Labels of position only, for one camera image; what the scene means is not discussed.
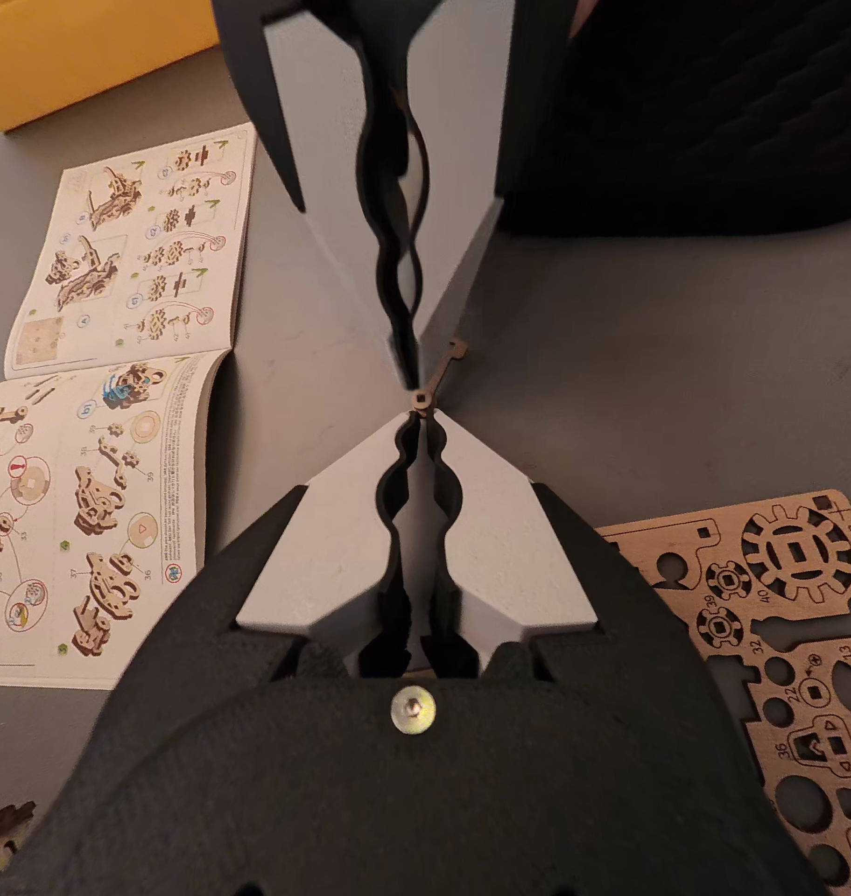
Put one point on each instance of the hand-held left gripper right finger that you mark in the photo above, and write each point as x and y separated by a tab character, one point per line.
509	560

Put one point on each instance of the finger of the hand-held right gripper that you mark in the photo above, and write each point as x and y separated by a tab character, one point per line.
320	140
460	140

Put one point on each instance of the person's right forearm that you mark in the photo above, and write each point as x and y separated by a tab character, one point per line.
583	10

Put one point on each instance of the yellow plastic bin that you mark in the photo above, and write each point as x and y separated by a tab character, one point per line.
82	56

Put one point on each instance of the laser-cut wooden parts sheet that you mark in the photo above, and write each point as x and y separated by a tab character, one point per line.
782	630

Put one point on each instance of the small wooden lever part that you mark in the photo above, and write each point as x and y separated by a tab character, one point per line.
440	369

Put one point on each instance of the dark wooden gear piece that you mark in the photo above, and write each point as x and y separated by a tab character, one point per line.
5	829

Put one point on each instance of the open instruction booklet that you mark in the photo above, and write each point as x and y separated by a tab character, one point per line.
159	490

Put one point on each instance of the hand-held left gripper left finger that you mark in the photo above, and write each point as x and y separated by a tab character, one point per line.
327	553

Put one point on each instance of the black quilted cushion pad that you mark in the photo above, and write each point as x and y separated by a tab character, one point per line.
712	126

